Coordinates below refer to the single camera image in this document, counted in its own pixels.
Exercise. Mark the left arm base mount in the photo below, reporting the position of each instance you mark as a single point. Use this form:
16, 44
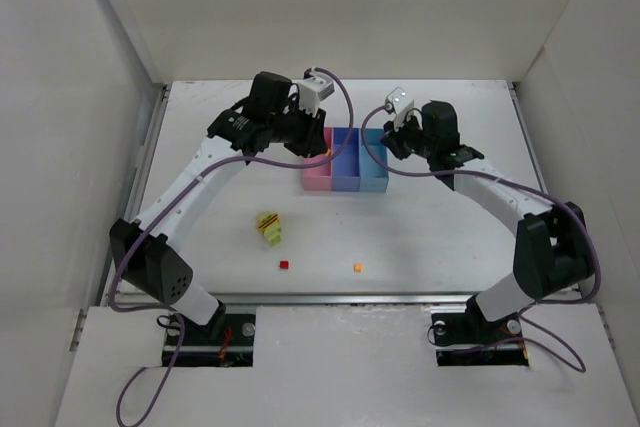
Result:
232, 347

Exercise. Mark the pink container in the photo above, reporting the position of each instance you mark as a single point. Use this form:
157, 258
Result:
318, 179

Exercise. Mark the aluminium front rail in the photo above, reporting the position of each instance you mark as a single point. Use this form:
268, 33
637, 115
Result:
308, 299

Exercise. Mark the dark blue container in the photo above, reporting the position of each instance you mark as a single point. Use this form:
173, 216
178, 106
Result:
345, 167

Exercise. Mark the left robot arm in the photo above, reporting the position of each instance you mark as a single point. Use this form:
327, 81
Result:
147, 249

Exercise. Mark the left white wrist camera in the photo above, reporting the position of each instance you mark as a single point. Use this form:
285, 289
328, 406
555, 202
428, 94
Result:
313, 88

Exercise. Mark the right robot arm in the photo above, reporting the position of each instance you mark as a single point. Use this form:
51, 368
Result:
552, 248

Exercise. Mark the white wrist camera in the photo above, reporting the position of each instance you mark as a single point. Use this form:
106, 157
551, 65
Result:
313, 88
400, 107

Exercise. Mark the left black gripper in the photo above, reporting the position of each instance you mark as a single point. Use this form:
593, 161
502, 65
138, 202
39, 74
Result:
310, 136

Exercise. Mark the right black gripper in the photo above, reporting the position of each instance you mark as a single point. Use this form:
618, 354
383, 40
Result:
398, 139

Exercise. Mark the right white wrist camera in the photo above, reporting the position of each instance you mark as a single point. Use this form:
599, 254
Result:
400, 107

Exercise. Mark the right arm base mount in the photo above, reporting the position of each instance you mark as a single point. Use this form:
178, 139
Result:
459, 343

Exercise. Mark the green yellow lego stack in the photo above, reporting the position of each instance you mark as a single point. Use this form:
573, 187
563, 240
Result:
269, 226

